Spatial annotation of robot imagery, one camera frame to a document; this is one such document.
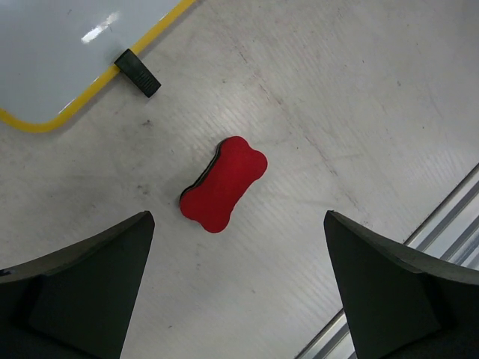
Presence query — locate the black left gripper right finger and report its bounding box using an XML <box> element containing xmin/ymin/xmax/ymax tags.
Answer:
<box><xmin>323</xmin><ymin>211</ymin><xmax>478</xmax><ymax>358</ymax></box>

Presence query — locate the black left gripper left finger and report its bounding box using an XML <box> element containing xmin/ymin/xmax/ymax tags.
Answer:
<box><xmin>1</xmin><ymin>211</ymin><xmax>155</xmax><ymax>358</ymax></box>

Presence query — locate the red bone-shaped eraser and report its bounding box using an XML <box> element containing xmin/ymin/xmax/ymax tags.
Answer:
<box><xmin>179</xmin><ymin>136</ymin><xmax>268</xmax><ymax>233</ymax></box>

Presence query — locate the yellow framed whiteboard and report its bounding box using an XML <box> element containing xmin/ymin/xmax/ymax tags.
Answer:
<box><xmin>1</xmin><ymin>1</ymin><xmax>193</xmax><ymax>132</ymax></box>

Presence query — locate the black whiteboard foot right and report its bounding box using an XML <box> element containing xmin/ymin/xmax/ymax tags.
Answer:
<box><xmin>115</xmin><ymin>49</ymin><xmax>161</xmax><ymax>98</ymax></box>

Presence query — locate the aluminium frame rail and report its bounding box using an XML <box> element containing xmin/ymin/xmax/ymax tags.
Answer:
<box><xmin>297</xmin><ymin>167</ymin><xmax>478</xmax><ymax>358</ymax></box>

